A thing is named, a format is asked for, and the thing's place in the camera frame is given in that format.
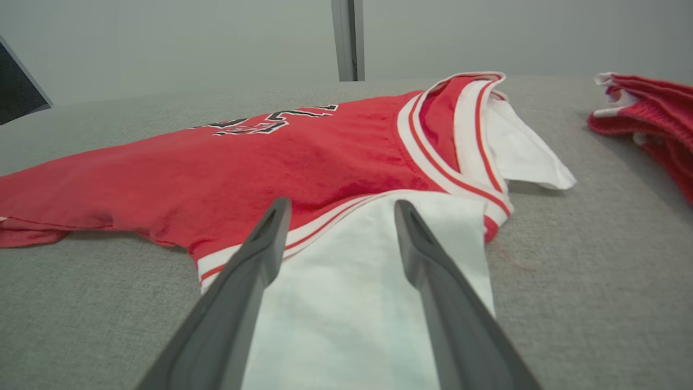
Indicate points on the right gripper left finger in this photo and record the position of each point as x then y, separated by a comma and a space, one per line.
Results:
227, 314

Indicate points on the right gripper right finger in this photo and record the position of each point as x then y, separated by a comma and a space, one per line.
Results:
460, 325

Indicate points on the red white basketball jersey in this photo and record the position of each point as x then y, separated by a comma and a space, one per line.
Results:
270, 162

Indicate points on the red shorts white stripe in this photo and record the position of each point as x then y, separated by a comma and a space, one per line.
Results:
660, 119

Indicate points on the grey fabric sofa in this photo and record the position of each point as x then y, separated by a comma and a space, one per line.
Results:
595, 281

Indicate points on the grey stand post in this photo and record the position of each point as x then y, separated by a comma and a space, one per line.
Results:
346, 38

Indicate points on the white partition post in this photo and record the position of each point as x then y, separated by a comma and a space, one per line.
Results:
32, 73

